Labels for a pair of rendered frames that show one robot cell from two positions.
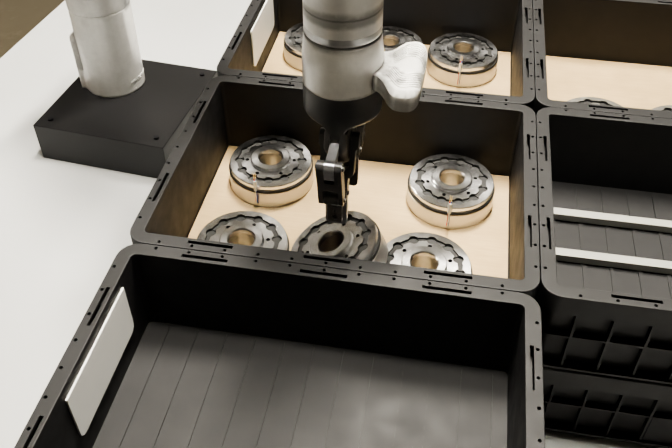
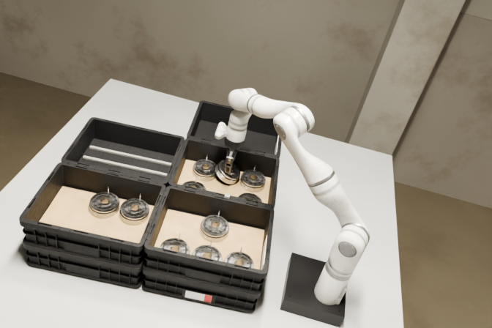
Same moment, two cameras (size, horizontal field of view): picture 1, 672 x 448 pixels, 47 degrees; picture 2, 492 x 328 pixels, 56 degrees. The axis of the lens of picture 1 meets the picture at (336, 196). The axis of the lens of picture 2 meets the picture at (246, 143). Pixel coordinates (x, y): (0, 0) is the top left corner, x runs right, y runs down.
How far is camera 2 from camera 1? 212 cm
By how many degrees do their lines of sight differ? 101
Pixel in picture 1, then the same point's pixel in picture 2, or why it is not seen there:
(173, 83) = (301, 291)
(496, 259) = (183, 176)
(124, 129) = (310, 263)
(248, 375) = not seen: hidden behind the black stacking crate
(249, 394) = not seen: hidden behind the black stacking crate
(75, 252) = (308, 235)
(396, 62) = (223, 129)
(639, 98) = (103, 231)
